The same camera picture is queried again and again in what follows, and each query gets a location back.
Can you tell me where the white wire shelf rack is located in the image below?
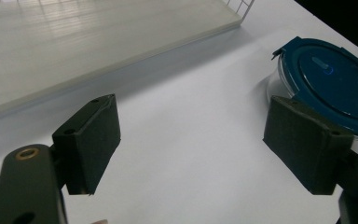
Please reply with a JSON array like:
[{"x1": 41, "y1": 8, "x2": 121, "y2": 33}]
[{"x1": 0, "y1": 0, "x2": 256, "y2": 119}]

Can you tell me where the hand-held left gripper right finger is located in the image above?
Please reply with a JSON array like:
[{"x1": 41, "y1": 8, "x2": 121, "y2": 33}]
[{"x1": 263, "y1": 95, "x2": 355, "y2": 196}]

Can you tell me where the round glass container blue lid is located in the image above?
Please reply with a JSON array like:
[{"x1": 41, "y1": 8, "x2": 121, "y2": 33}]
[{"x1": 266, "y1": 35, "x2": 358, "y2": 147}]

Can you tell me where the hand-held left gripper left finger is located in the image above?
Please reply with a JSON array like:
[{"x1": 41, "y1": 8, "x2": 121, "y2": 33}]
[{"x1": 51, "y1": 93, "x2": 121, "y2": 196}]

